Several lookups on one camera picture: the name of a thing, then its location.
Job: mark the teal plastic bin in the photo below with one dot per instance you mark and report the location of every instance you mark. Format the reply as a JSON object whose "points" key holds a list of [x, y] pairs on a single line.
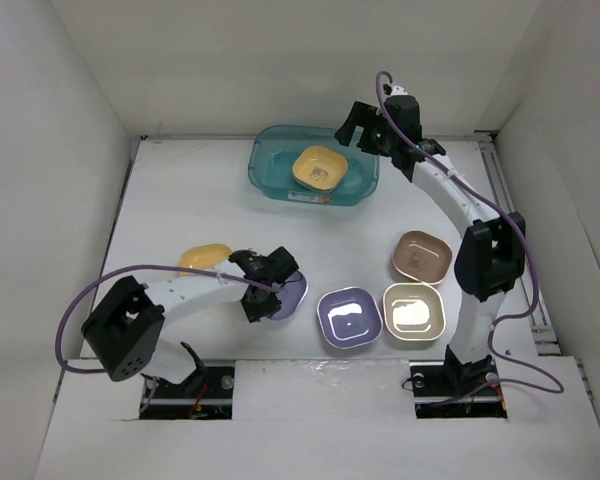
{"points": [[275, 150]]}

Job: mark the light purple plate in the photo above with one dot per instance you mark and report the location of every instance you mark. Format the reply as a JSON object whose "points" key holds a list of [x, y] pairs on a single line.
{"points": [[291, 293]]}

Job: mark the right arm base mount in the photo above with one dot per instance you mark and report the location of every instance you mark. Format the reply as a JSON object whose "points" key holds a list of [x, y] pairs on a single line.
{"points": [[436, 396]]}

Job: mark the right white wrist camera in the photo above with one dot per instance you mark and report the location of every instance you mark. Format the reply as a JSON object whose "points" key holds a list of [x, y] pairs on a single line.
{"points": [[394, 90]]}

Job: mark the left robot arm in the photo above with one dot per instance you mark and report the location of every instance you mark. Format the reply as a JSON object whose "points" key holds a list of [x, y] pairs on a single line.
{"points": [[125, 329]]}

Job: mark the beige plate front right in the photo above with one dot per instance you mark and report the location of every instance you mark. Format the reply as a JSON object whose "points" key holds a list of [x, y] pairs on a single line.
{"points": [[413, 312]]}

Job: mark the brown plate with panda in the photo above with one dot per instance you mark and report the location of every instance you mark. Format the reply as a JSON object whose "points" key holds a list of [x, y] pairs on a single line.
{"points": [[422, 257]]}

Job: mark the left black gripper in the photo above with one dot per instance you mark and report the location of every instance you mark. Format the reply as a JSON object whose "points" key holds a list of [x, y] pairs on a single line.
{"points": [[268, 307]]}

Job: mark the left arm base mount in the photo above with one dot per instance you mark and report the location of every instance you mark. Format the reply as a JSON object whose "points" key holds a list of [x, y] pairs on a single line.
{"points": [[209, 399]]}

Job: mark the yellow plate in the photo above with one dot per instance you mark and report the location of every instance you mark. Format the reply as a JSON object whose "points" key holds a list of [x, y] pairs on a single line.
{"points": [[205, 256], [319, 169]]}

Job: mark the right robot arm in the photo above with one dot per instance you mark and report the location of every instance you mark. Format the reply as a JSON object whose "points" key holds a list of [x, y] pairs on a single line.
{"points": [[491, 256]]}

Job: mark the dark purple plate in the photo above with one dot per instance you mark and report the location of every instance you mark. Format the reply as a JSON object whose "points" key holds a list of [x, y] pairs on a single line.
{"points": [[349, 318]]}

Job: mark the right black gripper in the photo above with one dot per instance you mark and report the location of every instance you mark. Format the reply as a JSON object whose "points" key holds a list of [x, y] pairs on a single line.
{"points": [[363, 115]]}

